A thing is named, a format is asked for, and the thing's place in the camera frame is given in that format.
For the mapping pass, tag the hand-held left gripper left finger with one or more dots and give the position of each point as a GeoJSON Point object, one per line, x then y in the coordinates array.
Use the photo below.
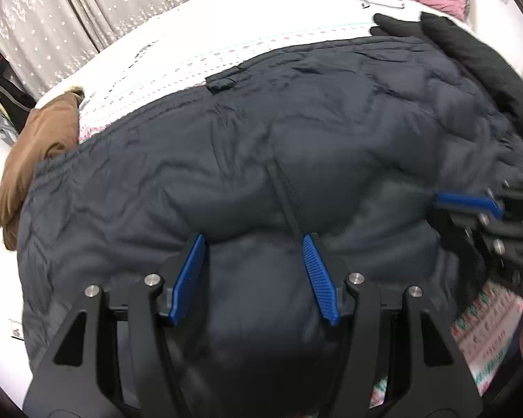
{"type": "Point", "coordinates": [187, 278]}

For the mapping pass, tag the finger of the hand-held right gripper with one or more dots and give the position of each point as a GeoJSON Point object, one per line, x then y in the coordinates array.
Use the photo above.
{"type": "Point", "coordinates": [470, 224]}
{"type": "Point", "coordinates": [466, 203]}

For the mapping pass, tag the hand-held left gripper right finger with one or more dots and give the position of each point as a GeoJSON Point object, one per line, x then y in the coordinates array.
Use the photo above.
{"type": "Point", "coordinates": [320, 278]}

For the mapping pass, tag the black quilted puffer jacket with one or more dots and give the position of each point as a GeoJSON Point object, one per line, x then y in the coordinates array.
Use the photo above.
{"type": "Point", "coordinates": [244, 161]}

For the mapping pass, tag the hanging dark clothes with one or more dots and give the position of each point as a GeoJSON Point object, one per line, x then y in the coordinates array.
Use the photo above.
{"type": "Point", "coordinates": [4, 78]}

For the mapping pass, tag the black fleece coat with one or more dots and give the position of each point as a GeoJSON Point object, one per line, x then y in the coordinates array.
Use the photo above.
{"type": "Point", "coordinates": [475, 52]}

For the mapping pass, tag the brown jacket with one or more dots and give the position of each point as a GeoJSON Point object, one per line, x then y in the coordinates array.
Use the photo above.
{"type": "Point", "coordinates": [39, 139]}

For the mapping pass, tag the patterned knit-print blanket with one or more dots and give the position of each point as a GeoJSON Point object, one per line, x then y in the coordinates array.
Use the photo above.
{"type": "Point", "coordinates": [178, 74]}

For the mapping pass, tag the bed with grey sheet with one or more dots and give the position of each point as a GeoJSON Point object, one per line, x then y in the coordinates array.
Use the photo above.
{"type": "Point", "coordinates": [244, 4]}

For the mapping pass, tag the grey star-print curtain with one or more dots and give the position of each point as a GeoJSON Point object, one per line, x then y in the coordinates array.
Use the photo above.
{"type": "Point", "coordinates": [135, 0]}
{"type": "Point", "coordinates": [39, 30]}

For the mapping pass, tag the white wall socket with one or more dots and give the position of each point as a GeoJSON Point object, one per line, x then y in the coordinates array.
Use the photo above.
{"type": "Point", "coordinates": [16, 329]}

